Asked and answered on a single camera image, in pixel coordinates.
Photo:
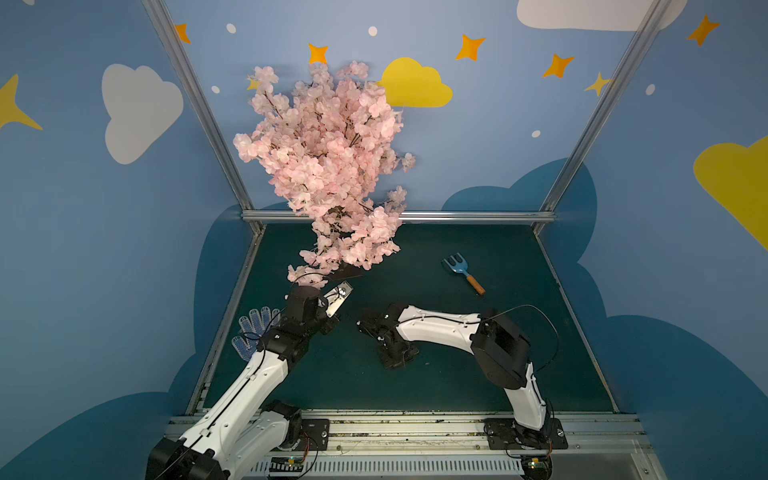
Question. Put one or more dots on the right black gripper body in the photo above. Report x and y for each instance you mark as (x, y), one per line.
(387, 335)

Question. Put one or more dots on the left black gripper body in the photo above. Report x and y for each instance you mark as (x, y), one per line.
(327, 283)

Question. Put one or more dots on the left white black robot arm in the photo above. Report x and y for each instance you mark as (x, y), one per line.
(237, 432)

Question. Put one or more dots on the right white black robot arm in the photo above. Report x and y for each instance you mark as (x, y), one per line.
(501, 349)

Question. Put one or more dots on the small circuit board left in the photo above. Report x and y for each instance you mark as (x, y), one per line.
(290, 466)

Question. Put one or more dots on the small circuit board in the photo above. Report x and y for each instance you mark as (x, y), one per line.
(290, 466)
(536, 468)

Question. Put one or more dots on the pink artificial cherry blossom tree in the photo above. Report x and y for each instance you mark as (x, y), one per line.
(325, 148)

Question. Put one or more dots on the small circuit board right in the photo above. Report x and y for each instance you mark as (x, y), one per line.
(536, 468)

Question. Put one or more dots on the blue garden fork wooden handle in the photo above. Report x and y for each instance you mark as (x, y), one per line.
(458, 265)

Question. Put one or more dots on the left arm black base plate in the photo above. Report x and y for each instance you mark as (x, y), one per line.
(307, 434)

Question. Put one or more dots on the aluminium front rail bed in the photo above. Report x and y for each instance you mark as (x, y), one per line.
(451, 445)

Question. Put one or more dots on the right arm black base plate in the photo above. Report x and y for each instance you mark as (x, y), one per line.
(507, 434)

